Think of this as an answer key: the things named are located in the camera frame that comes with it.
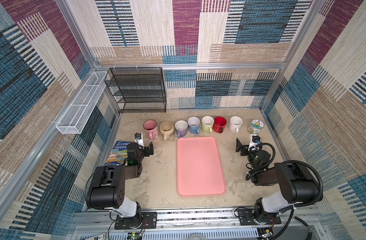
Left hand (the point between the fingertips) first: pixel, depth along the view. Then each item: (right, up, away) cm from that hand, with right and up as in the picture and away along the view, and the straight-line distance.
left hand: (143, 140), depth 93 cm
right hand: (+61, +1, -4) cm, 61 cm away
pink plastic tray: (+34, -17, -4) cm, 38 cm away
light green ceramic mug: (+40, +10, +6) cm, 42 cm away
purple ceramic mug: (+23, +7, +14) cm, 27 cm away
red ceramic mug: (+49, +10, +11) cm, 52 cm away
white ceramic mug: (+59, +10, +6) cm, 60 cm away
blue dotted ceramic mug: (+31, +10, +10) cm, 35 cm away
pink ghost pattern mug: (+4, +6, +3) cm, 8 cm away
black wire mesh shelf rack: (-8, +35, +16) cm, 39 cm away
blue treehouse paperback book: (-16, -9, +1) cm, 18 cm away
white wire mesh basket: (-26, +14, -21) cm, 36 cm away
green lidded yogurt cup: (+73, +9, +7) cm, 74 cm away
